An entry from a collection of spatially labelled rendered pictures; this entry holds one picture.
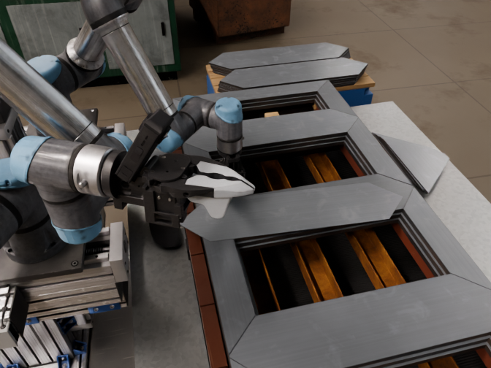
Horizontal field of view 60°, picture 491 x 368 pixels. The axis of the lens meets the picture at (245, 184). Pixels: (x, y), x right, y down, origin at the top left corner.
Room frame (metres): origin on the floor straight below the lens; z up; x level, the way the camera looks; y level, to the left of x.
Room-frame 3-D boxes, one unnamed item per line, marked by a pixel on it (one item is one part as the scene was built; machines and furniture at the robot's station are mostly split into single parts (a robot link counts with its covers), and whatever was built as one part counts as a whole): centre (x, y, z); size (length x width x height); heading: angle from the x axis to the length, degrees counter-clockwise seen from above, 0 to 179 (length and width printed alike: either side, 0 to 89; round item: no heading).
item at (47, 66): (1.19, 0.61, 1.20); 0.13 x 0.12 x 0.14; 151
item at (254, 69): (2.06, -0.22, 0.82); 0.80 x 0.40 x 0.06; 104
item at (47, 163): (0.51, 0.29, 1.43); 0.11 x 0.08 x 0.09; 76
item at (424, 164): (1.38, -0.70, 0.77); 0.45 x 0.20 x 0.04; 14
